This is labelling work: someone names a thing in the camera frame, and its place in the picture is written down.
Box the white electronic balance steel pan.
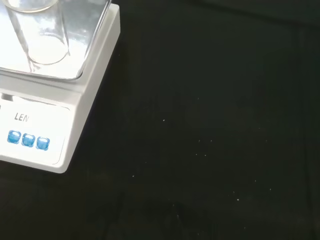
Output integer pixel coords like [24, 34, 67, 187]
[0, 0, 122, 175]

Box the black bench cloth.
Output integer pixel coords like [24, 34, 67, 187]
[0, 0, 320, 240]

